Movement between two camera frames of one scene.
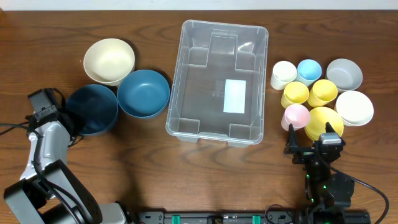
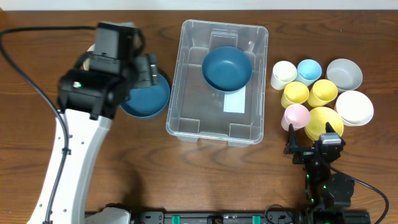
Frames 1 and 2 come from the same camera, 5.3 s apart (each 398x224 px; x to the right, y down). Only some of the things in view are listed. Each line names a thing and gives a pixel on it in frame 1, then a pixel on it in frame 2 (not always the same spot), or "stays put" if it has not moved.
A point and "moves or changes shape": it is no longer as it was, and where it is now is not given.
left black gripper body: (75, 119) → (145, 74)
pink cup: (297, 114) stays put
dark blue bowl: (143, 93) stays put
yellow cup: (295, 93) stays put
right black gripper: (291, 147) stays put
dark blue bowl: (97, 106) moves or changes shape
